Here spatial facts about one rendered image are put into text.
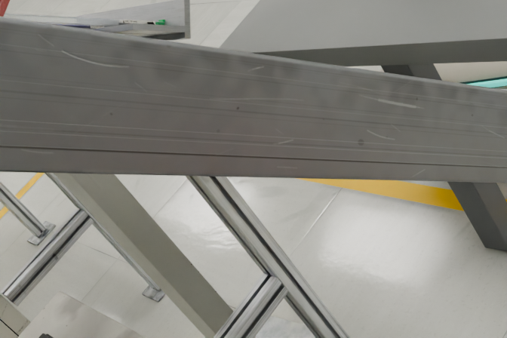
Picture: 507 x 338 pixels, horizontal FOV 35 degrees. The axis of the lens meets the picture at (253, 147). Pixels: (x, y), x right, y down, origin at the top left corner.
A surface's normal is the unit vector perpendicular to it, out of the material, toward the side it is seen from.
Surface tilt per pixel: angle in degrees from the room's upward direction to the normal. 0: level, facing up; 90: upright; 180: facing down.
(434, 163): 90
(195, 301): 90
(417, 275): 0
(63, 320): 0
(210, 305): 90
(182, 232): 0
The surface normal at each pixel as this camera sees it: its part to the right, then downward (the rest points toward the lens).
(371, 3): -0.51, -0.70
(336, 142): 0.62, 0.10
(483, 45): -0.55, 0.71
